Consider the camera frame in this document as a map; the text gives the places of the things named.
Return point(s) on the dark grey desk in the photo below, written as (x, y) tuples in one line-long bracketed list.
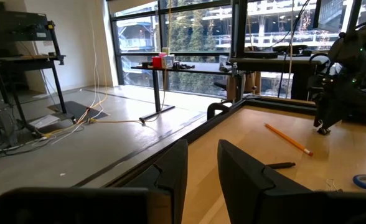
[(273, 62)]

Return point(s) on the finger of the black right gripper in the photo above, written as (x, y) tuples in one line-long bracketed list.
[(318, 123), (326, 126)]

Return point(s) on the red box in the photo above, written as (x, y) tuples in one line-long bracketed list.
[(157, 62)]

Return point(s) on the white flat box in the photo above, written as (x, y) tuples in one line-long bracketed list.
[(44, 121)]

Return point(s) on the black floor mat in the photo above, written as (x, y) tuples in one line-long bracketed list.
[(77, 110)]

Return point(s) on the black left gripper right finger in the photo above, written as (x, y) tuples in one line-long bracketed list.
[(248, 193)]

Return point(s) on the pale green container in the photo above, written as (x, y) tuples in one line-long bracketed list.
[(166, 51)]

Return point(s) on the tall black post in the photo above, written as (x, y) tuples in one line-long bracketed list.
[(240, 37)]

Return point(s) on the orange pencil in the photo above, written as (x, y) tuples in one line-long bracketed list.
[(289, 140)]

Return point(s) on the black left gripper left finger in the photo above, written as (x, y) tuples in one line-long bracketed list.
[(158, 193)]

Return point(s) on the black table frame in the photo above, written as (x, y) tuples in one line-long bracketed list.
[(195, 133)]

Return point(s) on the black pen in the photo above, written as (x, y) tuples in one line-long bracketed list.
[(281, 165)]

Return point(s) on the black standing desk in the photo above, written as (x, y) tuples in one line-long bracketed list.
[(198, 68)]

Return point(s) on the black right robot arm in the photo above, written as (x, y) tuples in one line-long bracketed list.
[(351, 53)]

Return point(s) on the black equipment rack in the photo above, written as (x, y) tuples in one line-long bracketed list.
[(24, 31)]

